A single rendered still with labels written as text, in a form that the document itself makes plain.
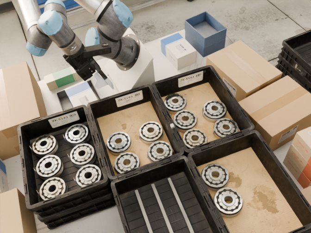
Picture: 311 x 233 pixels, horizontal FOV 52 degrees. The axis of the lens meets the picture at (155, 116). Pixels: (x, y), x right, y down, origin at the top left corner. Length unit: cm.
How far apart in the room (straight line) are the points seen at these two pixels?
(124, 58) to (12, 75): 56
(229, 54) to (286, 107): 41
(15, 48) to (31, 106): 198
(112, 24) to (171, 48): 47
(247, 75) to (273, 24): 184
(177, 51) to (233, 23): 160
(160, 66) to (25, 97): 75
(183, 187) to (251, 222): 27
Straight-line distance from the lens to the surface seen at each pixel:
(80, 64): 124
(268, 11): 356
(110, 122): 147
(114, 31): 149
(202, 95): 153
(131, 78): 161
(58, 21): 114
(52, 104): 181
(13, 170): 165
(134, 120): 145
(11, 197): 138
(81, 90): 169
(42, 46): 129
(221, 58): 167
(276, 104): 151
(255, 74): 161
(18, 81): 170
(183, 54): 179
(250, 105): 148
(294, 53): 220
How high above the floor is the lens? 198
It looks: 52 degrees down
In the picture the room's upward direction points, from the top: 7 degrees counter-clockwise
